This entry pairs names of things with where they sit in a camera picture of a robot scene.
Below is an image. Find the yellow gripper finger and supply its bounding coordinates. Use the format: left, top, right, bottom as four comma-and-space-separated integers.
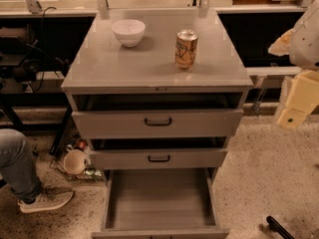
276, 70, 319, 129

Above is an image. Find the grey bottom drawer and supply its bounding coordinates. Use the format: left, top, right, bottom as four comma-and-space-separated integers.
92, 168, 229, 239

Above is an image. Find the grey drawer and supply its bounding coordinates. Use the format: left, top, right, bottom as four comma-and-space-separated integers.
90, 148, 227, 170
72, 110, 242, 139
92, 168, 229, 239

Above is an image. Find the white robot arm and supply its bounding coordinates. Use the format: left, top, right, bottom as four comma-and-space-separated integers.
268, 0, 319, 129

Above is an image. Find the grey drawer cabinet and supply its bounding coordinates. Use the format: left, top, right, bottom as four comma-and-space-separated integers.
61, 7, 255, 184

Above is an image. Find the grey middle drawer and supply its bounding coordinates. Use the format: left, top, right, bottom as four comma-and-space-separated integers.
90, 148, 227, 170

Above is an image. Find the grey top drawer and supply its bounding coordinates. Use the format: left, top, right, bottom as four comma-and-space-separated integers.
72, 110, 242, 139

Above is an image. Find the gold soda can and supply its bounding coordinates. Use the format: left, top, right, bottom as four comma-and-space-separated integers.
175, 29, 198, 70

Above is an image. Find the white ceramic bowl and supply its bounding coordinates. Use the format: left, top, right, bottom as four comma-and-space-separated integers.
112, 19, 146, 47

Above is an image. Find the green crumpled bag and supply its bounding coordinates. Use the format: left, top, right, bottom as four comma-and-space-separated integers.
84, 168, 102, 180

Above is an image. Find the red apple on floor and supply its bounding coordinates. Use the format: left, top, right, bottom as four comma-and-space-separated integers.
76, 140, 87, 150

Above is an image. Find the white mug on floor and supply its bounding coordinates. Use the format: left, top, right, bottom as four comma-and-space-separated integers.
63, 146, 87, 175

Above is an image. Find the grey sneaker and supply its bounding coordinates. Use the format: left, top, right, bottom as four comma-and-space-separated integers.
18, 188, 74, 214

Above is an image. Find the person's leg in jeans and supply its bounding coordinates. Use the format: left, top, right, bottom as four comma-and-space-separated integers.
0, 128, 42, 204

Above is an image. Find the black handle on floor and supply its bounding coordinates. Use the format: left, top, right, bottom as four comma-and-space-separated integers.
266, 216, 294, 239

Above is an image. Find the wire basket on floor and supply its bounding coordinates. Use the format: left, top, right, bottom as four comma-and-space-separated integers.
50, 159, 103, 181

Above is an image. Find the black cable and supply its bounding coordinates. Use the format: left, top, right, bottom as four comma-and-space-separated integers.
19, 6, 68, 94

